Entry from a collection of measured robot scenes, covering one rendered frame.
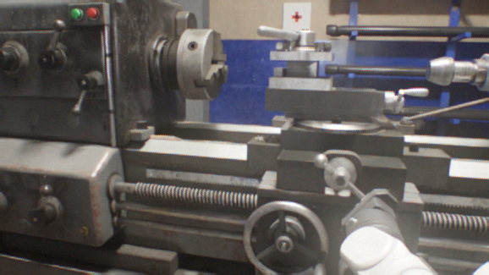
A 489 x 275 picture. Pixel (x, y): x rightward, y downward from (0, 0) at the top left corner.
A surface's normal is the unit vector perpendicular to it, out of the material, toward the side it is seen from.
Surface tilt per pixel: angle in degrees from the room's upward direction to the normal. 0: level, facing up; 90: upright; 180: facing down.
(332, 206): 90
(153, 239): 90
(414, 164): 90
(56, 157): 32
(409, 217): 90
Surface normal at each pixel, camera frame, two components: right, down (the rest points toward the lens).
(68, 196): -0.23, 0.20
